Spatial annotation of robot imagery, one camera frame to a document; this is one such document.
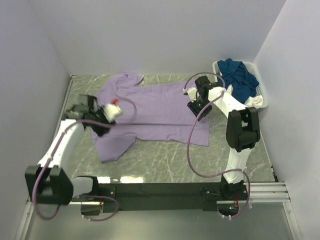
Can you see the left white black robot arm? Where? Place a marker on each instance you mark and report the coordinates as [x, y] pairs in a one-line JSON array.
[[47, 182]]

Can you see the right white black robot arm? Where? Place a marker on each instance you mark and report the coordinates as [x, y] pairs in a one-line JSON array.
[[242, 131]]

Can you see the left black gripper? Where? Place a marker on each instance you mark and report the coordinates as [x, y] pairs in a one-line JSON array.
[[99, 126]]

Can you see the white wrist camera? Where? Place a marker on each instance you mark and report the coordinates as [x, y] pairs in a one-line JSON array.
[[112, 110], [192, 93]]

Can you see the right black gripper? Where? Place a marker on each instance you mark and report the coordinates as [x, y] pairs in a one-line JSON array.
[[198, 110]]

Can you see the aluminium rail frame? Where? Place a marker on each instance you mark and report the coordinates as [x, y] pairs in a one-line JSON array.
[[259, 193]]

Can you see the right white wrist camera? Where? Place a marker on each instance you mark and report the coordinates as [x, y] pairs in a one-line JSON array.
[[192, 93]]

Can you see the black base beam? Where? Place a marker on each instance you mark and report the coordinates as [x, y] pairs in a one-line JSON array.
[[166, 196]]

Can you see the blue t shirt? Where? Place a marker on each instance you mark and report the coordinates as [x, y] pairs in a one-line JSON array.
[[235, 74]]

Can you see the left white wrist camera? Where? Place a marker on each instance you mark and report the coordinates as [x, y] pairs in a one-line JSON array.
[[112, 110]]

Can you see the white cloth in basket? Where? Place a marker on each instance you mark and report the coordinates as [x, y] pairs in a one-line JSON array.
[[254, 101]]

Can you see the purple t shirt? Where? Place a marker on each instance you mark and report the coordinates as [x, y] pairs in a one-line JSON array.
[[149, 113]]

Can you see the white laundry basket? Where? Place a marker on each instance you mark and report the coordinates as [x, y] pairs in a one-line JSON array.
[[253, 70]]

